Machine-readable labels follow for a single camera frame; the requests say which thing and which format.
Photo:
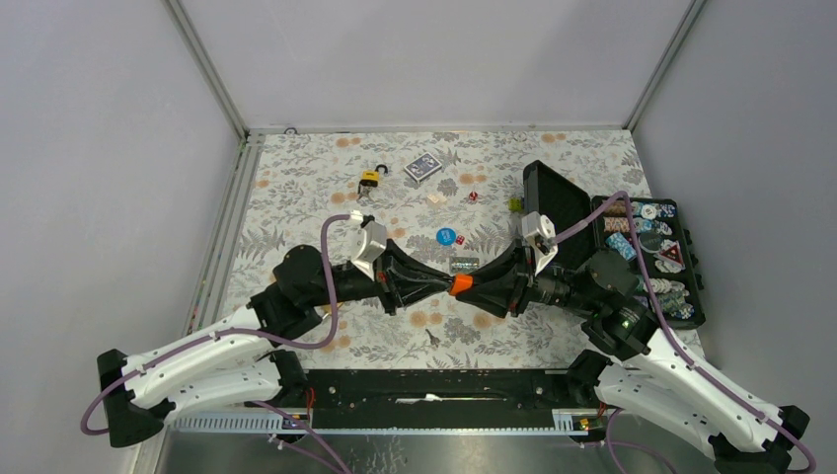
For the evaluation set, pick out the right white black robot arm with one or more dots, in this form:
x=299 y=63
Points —
x=638 y=365

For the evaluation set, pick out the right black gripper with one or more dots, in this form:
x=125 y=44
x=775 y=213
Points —
x=510 y=295

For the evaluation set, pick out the floral tablecloth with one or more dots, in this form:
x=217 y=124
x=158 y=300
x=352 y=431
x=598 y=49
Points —
x=303 y=179

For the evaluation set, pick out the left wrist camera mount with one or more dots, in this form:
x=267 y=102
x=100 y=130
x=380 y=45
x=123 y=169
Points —
x=370 y=243

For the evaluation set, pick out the blue playing card deck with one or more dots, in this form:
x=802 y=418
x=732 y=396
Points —
x=423 y=167

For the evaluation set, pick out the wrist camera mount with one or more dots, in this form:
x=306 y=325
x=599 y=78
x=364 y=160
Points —
x=540 y=234
x=370 y=243

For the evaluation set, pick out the blue round poker chip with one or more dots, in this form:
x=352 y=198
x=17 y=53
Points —
x=446 y=236

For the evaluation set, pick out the patterned poker chip roll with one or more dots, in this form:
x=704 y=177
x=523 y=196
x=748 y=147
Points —
x=463 y=265

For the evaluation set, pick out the small padlock key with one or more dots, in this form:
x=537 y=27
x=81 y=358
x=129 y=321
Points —
x=434 y=341

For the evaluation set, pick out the yellow padlock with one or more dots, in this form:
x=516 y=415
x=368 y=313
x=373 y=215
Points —
x=370 y=179

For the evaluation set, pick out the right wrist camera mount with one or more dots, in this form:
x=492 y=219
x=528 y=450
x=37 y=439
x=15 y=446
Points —
x=540 y=234

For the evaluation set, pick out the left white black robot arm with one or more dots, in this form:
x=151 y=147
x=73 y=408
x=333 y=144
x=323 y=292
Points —
x=249 y=354

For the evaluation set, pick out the black poker chip case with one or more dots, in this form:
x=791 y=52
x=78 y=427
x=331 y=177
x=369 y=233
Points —
x=643 y=230

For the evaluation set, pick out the orange padlock with key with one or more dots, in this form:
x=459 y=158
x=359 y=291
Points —
x=460 y=283

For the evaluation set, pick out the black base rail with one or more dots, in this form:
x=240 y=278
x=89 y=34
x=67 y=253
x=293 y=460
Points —
x=437 y=399

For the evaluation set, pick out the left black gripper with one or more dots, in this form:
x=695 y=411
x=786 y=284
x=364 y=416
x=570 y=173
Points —
x=408 y=290

